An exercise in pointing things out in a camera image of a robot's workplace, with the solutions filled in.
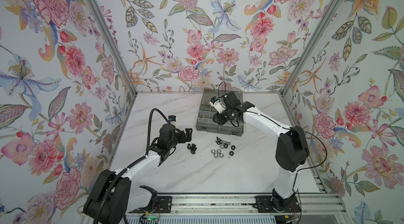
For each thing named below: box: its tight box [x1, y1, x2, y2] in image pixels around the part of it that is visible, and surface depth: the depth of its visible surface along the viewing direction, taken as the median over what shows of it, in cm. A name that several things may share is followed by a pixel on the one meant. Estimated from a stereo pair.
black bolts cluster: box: [186, 143, 197, 155], surface depth 94 cm
